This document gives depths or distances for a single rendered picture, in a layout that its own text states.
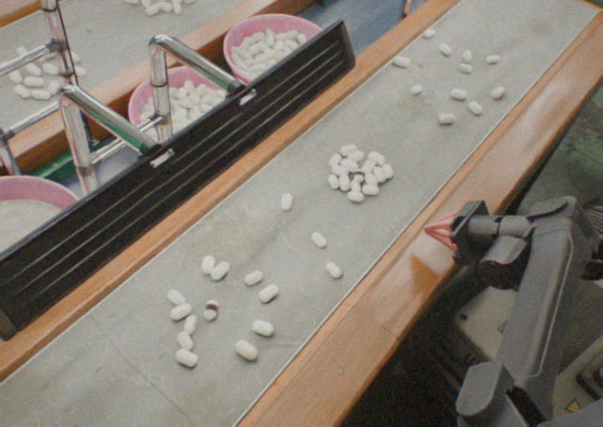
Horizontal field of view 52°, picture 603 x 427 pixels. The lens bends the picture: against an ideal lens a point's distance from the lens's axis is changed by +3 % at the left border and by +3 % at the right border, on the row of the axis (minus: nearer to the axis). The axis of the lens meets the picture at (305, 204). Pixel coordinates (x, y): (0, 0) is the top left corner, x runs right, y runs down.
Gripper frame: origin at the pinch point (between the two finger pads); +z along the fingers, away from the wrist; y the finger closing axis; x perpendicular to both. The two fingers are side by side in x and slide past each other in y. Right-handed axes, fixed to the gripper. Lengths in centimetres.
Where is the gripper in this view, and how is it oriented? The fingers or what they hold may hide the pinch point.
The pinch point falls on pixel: (429, 230)
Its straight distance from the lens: 108.2
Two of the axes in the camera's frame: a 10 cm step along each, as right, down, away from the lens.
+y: -6.1, 5.6, -5.6
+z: -6.8, 0.0, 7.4
